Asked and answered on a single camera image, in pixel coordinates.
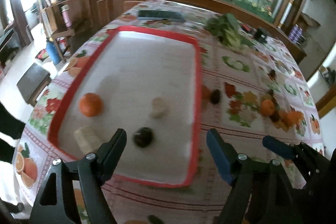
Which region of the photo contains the black cylindrical container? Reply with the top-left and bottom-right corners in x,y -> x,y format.
253,27 -> 270,44

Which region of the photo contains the orange tangerine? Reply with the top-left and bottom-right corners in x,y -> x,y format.
260,99 -> 276,117
79,93 -> 104,118

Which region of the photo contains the black remote control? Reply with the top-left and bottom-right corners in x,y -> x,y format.
138,10 -> 185,22

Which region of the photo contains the pink thermos bottle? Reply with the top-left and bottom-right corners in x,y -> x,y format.
61,5 -> 72,28

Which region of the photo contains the dark wooden stool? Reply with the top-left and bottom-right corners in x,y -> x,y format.
17,63 -> 51,107

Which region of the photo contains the red black small box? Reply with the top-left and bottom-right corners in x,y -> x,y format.
241,24 -> 252,33

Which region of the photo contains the black sleeved forearm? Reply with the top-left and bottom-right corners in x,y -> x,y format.
0,103 -> 26,164

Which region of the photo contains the green leafy bok choy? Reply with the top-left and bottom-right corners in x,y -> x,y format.
205,13 -> 253,49

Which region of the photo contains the dark plum on tray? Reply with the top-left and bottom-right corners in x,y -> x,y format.
133,127 -> 154,148

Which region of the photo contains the orange tangerine on tray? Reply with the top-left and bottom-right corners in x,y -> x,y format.
79,93 -> 104,118

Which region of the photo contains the wooden sideboard cabinet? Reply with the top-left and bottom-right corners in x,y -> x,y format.
43,0 -> 123,53

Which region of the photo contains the dark date beside tray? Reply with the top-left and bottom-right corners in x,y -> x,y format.
210,89 -> 222,105

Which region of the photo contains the beige sugarcane chunk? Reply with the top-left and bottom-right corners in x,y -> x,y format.
73,126 -> 102,154

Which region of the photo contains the floral plastic tablecloth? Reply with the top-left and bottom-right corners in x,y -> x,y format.
13,0 -> 324,223

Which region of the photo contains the red rimmed white tray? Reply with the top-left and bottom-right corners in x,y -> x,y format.
47,26 -> 202,188

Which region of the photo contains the blue water jug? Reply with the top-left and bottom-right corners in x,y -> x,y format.
46,39 -> 61,65

